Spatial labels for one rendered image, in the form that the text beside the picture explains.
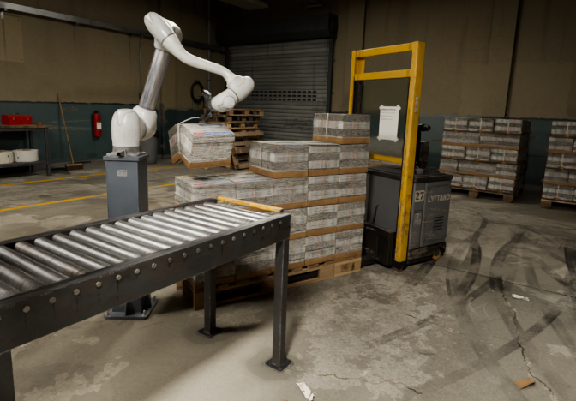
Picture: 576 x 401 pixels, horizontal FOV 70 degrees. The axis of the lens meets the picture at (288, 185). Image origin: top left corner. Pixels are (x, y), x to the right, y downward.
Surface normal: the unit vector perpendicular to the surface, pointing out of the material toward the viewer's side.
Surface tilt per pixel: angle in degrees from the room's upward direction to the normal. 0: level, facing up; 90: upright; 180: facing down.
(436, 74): 90
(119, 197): 90
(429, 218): 90
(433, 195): 90
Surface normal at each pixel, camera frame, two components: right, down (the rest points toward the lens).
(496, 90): -0.57, 0.12
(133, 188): 0.03, 0.18
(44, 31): 0.82, 0.13
